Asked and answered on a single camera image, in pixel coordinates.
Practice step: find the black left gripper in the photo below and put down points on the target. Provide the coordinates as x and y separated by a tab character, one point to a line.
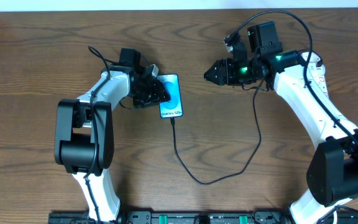
153	92

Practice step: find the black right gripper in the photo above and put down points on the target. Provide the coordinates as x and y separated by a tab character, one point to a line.
223	72

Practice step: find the blue Galaxy smartphone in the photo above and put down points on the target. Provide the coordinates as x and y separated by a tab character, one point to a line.
173	107

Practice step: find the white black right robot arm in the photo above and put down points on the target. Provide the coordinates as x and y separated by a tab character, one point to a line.
298	77

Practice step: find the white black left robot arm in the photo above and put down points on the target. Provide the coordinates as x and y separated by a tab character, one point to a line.
84	138

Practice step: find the white power strip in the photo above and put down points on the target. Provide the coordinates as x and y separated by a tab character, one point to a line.
316	74

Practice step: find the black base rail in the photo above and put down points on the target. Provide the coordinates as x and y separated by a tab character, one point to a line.
147	217

